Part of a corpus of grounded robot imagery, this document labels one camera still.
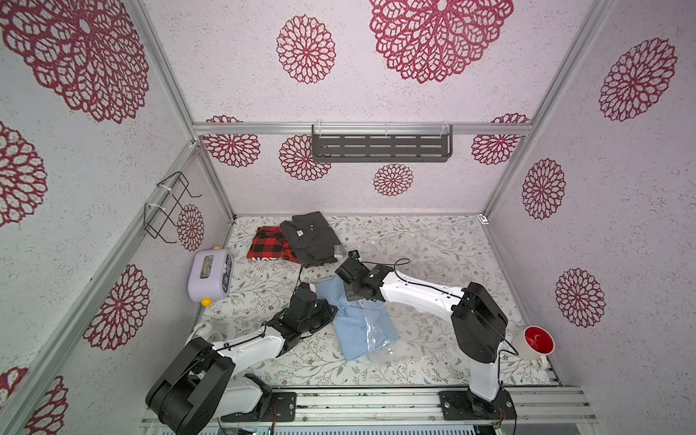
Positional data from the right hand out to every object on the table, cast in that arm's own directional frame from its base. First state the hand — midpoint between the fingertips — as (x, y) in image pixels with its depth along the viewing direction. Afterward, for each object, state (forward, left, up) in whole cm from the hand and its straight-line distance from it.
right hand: (351, 285), depth 89 cm
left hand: (-7, +4, -3) cm, 9 cm away
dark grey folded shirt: (+22, +16, -3) cm, 28 cm away
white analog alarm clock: (-18, +41, +4) cm, 45 cm away
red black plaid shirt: (+21, +33, -4) cm, 39 cm away
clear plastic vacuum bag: (-14, -10, -6) cm, 18 cm away
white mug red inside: (-15, -56, -8) cm, 59 cm away
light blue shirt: (-11, +1, -2) cm, 12 cm away
